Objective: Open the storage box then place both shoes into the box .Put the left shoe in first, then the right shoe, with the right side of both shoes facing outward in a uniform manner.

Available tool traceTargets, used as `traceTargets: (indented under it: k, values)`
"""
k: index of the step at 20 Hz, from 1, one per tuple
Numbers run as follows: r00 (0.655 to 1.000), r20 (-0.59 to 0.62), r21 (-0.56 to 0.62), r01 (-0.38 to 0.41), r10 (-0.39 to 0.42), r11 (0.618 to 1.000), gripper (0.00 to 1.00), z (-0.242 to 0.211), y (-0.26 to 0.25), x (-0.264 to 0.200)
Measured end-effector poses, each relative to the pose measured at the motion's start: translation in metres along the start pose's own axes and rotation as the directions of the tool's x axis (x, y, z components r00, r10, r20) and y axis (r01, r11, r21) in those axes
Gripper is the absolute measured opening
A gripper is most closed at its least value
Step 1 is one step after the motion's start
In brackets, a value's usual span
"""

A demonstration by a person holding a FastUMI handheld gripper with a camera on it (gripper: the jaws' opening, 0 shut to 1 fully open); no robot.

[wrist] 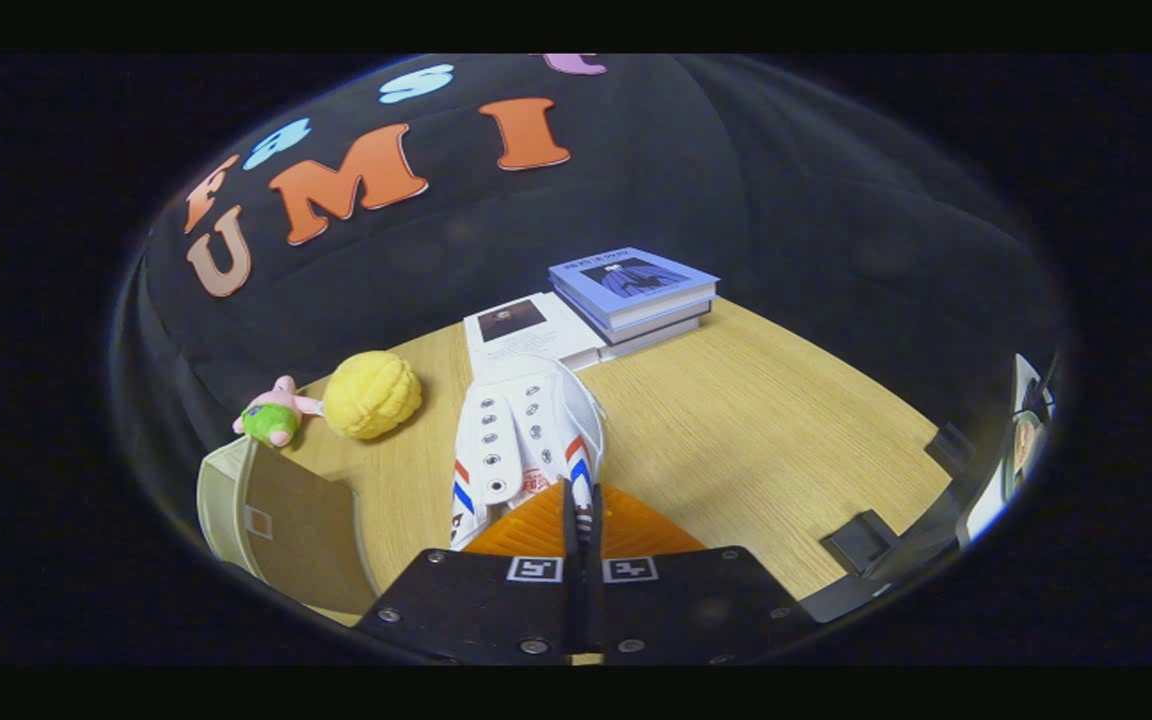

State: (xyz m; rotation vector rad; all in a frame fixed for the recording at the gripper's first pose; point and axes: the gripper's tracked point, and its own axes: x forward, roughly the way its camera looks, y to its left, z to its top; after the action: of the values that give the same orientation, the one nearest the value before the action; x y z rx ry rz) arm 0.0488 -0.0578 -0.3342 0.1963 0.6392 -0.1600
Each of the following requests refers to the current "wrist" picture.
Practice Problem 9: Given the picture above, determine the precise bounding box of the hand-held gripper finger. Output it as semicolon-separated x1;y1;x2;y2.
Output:
351;480;582;666
584;485;819;666

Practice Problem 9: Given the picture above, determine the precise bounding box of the white striped canvas shoe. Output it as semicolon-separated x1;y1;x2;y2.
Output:
449;355;607;551

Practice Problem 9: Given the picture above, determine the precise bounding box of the beige storage box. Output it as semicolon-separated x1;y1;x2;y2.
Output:
196;435;382;616

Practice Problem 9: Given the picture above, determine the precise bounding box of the white book with dark photo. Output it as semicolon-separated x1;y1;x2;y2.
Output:
463;291;607;373

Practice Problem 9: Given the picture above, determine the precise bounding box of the black table clamp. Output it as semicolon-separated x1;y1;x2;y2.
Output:
821;510;903;576
926;422;977;476

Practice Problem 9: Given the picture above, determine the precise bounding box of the yellow plush ball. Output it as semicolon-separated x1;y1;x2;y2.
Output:
322;350;424;441

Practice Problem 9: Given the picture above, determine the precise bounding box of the blue book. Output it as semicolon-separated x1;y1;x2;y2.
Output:
548;246;720;329

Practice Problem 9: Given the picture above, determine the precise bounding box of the pink and green plush toy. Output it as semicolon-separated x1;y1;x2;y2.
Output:
232;375;324;448

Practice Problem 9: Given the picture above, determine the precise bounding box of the white board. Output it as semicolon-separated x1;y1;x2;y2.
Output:
961;352;1055;546

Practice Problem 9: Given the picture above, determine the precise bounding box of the black backdrop cloth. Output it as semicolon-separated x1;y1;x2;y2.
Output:
108;53;1072;561

